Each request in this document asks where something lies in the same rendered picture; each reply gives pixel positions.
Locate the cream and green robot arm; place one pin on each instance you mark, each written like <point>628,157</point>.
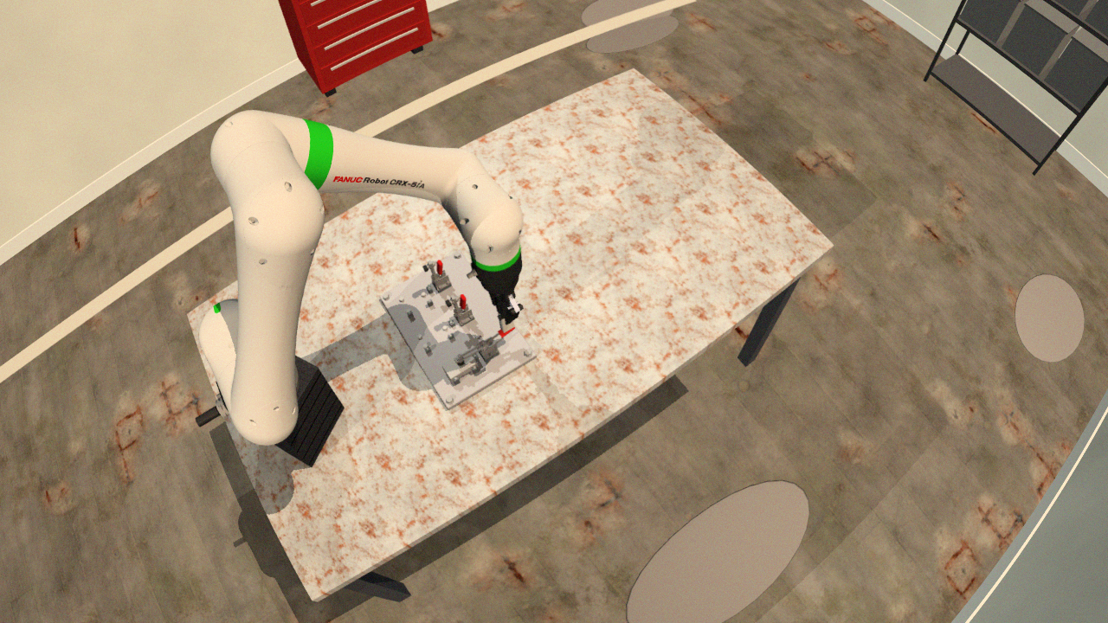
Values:
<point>265,162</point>

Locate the toggle clamp with red handle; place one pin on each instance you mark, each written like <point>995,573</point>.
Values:
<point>466,315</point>

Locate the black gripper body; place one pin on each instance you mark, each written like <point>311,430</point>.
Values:
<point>504,291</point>

